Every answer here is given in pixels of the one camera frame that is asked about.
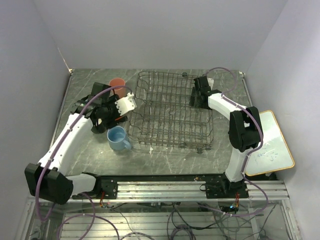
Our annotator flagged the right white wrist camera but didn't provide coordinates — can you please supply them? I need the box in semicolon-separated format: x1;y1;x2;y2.
207;77;214;90

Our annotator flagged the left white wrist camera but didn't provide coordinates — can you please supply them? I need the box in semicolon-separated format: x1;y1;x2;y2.
115;92;137;116

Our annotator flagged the whiteboard with wooden frame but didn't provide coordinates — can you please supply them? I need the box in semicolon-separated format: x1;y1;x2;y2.
245;110;295;176

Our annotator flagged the aluminium mounting rail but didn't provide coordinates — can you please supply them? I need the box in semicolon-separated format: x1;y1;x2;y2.
26;180;291;203

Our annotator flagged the black mug white interior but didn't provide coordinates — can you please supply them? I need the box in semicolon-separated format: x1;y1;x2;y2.
91;118;109;134

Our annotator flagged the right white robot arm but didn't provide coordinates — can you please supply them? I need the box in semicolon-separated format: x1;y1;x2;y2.
189;76;264;198

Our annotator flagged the light blue mug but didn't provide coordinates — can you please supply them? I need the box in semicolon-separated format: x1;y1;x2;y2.
107;125;132;151

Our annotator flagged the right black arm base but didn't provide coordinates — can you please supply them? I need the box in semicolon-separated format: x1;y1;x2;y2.
199;174;249;199

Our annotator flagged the pink plastic tumbler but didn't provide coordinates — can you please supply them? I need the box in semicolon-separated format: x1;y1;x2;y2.
108;77;127;100

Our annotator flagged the purple cable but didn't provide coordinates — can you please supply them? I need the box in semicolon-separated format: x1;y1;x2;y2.
33;85;133;240
203;66;270;218

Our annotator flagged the grey wire dish rack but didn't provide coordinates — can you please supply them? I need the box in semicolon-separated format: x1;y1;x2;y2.
126;71;214;154

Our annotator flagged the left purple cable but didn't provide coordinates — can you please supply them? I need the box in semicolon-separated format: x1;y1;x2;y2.
33;85;133;240

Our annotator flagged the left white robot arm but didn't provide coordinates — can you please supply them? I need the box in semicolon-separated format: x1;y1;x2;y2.
24;82;137;205

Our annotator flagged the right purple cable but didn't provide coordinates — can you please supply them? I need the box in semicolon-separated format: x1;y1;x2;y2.
203;66;270;218

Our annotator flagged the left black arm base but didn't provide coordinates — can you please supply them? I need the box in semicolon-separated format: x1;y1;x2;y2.
93;175;118;200

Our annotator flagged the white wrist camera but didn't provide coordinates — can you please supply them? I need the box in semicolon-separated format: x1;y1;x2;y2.
207;77;214;90
115;92;137;116

